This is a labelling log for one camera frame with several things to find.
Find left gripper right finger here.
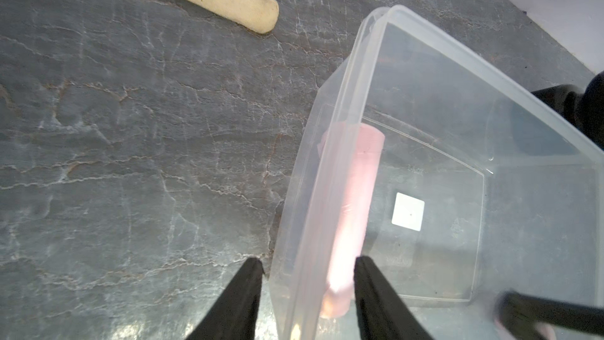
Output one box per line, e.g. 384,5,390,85
354,256,432,339

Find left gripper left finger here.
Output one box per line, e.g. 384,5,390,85
186,258,264,340

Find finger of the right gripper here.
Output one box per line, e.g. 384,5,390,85
495,291,603,339

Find clear plastic storage box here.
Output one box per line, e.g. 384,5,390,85
269,6,603,339

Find slanted pink bag roll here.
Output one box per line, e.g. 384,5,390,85
319,124,385,319

